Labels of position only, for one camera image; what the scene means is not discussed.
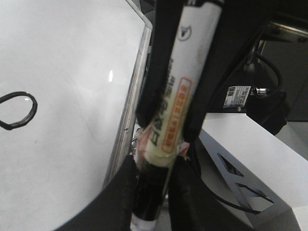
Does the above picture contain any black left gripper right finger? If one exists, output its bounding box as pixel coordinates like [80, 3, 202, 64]
[168, 156, 252, 231]

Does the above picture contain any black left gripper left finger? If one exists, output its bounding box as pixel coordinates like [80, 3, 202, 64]
[57, 155, 137, 231]

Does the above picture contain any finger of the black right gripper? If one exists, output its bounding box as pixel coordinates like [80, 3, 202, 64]
[183, 0, 274, 142]
[136, 0, 184, 127]

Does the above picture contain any white black whiteboard marker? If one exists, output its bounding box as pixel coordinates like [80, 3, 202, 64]
[130, 0, 222, 231]

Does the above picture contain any clear adhesive tape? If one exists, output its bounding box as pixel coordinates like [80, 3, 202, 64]
[137, 125, 190, 169]

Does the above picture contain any white metal stand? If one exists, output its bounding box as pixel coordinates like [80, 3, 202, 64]
[199, 113, 308, 231]

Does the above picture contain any white barcode label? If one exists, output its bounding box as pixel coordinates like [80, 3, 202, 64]
[223, 86, 251, 109]

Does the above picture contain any black device with connector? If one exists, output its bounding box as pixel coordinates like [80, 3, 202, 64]
[246, 91, 289, 135]

